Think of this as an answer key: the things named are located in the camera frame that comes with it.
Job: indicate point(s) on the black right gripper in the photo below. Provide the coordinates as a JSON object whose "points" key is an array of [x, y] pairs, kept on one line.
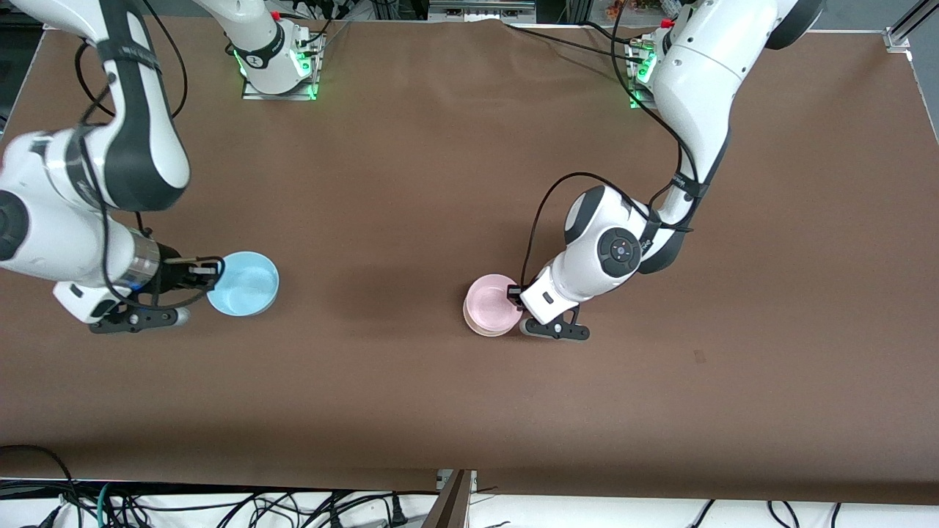
{"points": [[174, 274]]}

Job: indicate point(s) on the grey slanted beam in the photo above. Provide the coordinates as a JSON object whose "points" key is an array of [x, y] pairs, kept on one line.
{"points": [[449, 506]]}

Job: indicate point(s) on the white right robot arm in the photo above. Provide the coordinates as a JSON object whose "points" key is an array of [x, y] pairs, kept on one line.
{"points": [[139, 147]]}

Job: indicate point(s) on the black power plug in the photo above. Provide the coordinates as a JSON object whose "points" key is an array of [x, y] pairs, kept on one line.
{"points": [[398, 511]]}

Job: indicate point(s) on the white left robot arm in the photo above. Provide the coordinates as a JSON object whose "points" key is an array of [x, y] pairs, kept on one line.
{"points": [[697, 81]]}

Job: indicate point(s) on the aluminium frame profile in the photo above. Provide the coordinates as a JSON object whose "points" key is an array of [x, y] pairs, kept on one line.
{"points": [[910, 26]]}

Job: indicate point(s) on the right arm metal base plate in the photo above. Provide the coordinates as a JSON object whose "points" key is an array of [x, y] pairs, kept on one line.
{"points": [[312, 70]]}

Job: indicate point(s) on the brown table cover sheet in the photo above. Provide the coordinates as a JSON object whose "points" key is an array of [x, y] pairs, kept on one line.
{"points": [[411, 183]]}

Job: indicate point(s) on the light blue bowl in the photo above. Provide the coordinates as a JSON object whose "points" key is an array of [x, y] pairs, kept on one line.
{"points": [[246, 286]]}

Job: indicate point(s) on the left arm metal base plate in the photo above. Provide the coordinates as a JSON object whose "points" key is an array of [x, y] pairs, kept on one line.
{"points": [[637, 73]]}

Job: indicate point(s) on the grey metal rail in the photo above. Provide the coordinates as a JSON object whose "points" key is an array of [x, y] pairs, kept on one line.
{"points": [[480, 9]]}

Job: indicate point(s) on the pink bowl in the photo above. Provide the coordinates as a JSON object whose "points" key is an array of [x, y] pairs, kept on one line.
{"points": [[490, 299]]}

